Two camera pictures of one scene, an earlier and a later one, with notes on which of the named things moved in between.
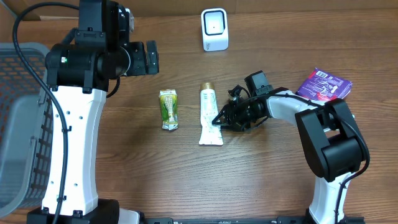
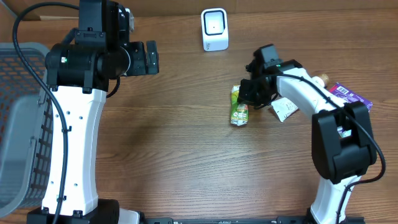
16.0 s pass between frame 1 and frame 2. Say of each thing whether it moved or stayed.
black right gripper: moved
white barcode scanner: stayed
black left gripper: stayed
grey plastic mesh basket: stayed
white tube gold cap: moved
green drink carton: moved
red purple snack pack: moved
